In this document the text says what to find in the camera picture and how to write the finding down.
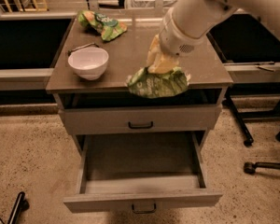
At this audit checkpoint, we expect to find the green jalapeno chip bag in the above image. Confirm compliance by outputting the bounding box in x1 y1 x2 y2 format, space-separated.
126 67 190 99

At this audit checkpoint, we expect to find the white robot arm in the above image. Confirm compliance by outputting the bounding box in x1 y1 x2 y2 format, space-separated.
147 0 280 74

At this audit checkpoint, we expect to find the green apple chip bag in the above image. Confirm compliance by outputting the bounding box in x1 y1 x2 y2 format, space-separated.
77 10 128 42

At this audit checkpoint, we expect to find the closed top drawer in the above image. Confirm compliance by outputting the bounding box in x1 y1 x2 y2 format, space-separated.
60 105 222 135

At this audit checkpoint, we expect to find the grey drawer cabinet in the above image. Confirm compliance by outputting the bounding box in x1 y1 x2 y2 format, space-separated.
47 10 232 214

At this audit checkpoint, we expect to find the open middle drawer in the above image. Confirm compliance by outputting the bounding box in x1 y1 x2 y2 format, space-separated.
63 132 222 214

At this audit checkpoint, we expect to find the white ceramic bowl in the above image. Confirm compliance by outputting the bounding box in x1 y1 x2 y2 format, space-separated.
67 47 109 80

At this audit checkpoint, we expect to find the black chair base with casters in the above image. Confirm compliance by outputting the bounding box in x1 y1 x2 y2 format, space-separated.
225 91 280 175

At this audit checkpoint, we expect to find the black stand foot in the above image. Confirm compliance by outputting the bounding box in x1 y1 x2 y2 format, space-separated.
7 191 30 224

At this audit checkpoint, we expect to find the white wire basket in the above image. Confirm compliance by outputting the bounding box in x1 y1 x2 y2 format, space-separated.
125 0 179 9

